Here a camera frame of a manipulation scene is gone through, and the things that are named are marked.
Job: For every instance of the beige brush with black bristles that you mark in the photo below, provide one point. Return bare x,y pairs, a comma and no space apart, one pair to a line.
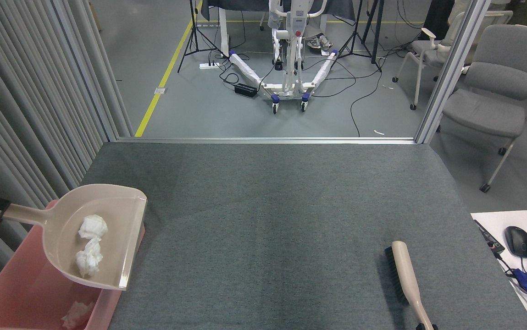
403,268

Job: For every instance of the white paper ball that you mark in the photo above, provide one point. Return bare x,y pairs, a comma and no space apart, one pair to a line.
77,314
93,227
89,260

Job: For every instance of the beige plastic dustpan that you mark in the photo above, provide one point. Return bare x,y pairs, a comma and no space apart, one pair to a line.
116,220

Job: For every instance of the pink plastic bin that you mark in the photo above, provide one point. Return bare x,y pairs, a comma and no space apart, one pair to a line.
24,298

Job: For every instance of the flat black device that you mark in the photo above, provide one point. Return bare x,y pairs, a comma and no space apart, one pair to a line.
488,237

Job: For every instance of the black computer mouse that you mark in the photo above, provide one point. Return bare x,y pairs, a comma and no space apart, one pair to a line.
518,241

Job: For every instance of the grey pleated curtain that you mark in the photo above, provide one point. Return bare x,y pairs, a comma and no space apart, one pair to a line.
15,91

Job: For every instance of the metal floor outlet plate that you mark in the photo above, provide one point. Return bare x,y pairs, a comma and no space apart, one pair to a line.
160,90

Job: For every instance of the large grey chair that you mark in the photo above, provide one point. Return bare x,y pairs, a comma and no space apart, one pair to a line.
497,91

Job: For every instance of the white power strip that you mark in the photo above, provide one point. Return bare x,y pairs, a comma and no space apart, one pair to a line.
209,65

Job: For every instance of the grey chair with white armrests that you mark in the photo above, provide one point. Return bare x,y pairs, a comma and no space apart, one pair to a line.
428,48

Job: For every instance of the black tripod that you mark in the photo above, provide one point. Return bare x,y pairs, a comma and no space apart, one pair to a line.
194,32
359,32

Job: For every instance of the black power adapter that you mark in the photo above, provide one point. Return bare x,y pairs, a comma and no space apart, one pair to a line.
246,90

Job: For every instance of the person's shoe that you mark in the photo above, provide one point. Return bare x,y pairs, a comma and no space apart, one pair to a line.
326,42
314,44

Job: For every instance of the white stand on wheels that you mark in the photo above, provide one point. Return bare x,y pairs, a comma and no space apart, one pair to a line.
291,50

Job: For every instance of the person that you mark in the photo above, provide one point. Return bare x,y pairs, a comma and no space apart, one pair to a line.
437,16

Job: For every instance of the silver post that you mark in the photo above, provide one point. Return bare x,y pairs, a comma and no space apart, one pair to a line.
451,68

